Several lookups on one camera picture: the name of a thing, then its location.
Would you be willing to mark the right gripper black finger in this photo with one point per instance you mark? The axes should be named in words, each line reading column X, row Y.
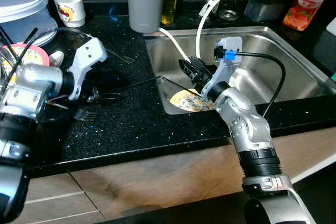
column 195, row 81
column 188, row 66

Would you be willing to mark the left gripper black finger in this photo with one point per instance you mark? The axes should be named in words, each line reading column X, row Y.
column 110, row 81
column 107, row 98

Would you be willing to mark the black chopstick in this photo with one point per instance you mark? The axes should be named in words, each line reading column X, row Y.
column 142, row 81
column 21, row 53
column 176, row 84

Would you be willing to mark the lemon pattern plate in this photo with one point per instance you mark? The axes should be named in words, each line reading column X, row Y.
column 186, row 102

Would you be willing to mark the thin silver metal spoon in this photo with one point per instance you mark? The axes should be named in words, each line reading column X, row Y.
column 121, row 56

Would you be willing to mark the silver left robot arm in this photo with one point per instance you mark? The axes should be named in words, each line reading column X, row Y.
column 31, row 85

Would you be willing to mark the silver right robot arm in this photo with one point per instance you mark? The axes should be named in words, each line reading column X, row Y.
column 247, row 124

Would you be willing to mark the white ceramic spoon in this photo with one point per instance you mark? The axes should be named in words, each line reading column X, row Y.
column 56, row 57

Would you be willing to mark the round metal sink fitting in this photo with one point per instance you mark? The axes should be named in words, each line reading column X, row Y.
column 229, row 15

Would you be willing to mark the pink rimmed lemon plate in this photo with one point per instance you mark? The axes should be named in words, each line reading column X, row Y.
column 29, row 56

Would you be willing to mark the grey tumbler with red label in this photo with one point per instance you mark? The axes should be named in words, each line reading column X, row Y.
column 146, row 3

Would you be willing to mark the white printed cup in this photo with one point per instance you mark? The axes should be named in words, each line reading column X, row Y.
column 70, row 10

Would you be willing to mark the teal sponge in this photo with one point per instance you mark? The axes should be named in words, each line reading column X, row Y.
column 334, row 77

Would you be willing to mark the stainless steel sink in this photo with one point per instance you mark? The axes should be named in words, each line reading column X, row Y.
column 294, row 61

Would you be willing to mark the beige cabinet front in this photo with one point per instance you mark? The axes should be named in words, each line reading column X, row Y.
column 157, row 177

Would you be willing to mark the peach dish soap bottle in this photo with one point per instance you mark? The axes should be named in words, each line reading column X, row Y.
column 307, row 6

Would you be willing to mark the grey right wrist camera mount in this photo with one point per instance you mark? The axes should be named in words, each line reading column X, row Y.
column 228, row 61

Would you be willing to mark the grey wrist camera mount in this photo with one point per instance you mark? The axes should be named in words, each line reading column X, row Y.
column 86, row 59
column 228, row 61

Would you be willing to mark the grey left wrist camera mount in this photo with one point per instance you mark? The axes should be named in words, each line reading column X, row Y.
column 86, row 59

